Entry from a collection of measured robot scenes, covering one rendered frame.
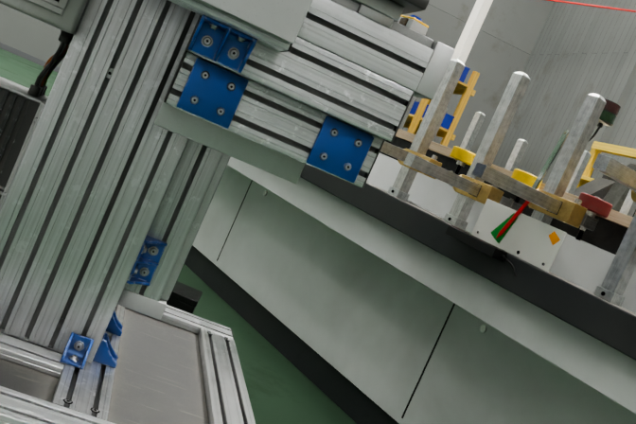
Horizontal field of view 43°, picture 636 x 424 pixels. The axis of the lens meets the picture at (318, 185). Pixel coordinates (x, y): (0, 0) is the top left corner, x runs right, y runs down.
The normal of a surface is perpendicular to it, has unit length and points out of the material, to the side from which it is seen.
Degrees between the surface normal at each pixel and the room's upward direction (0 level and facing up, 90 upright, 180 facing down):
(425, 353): 90
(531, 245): 90
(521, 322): 90
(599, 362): 90
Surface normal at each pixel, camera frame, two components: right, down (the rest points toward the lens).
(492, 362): -0.75, -0.29
